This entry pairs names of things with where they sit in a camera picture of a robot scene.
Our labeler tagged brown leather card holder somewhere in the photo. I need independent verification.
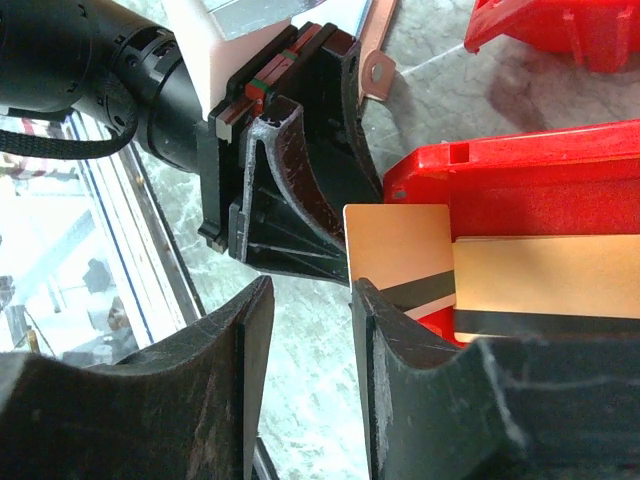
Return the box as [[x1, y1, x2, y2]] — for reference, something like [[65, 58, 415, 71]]
[[358, 0, 397, 101]]

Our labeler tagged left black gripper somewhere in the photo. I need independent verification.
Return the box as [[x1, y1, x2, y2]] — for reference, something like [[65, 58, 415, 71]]
[[197, 23, 382, 285]]

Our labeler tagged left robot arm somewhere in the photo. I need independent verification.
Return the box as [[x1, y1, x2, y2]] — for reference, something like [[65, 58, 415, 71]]
[[1, 1, 382, 284]]

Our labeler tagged gold magnetic stripe card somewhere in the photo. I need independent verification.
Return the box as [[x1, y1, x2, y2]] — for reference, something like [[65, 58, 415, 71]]
[[343, 204, 456, 319]]

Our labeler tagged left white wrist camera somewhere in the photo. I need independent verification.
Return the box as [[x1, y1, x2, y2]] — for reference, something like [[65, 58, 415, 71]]
[[163, 0, 371, 118]]

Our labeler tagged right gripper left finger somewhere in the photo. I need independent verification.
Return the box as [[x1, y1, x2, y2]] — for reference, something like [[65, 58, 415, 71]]
[[1, 276, 275, 479]]

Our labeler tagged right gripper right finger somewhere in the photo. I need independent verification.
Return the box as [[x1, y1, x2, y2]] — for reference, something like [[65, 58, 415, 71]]
[[352, 279, 639, 479]]

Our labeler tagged brown item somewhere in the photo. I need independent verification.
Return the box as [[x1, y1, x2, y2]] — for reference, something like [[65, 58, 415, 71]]
[[453, 234, 639, 342]]

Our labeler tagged red bin front pair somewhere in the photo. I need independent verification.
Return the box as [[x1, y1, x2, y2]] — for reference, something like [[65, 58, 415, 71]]
[[464, 0, 639, 73]]

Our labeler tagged red bin pair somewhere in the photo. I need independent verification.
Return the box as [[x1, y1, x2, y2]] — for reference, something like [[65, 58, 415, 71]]
[[464, 0, 639, 73], [384, 120, 639, 346]]

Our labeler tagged aluminium rail frame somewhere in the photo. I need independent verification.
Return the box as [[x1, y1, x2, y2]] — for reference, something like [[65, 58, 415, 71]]
[[78, 144, 202, 349]]

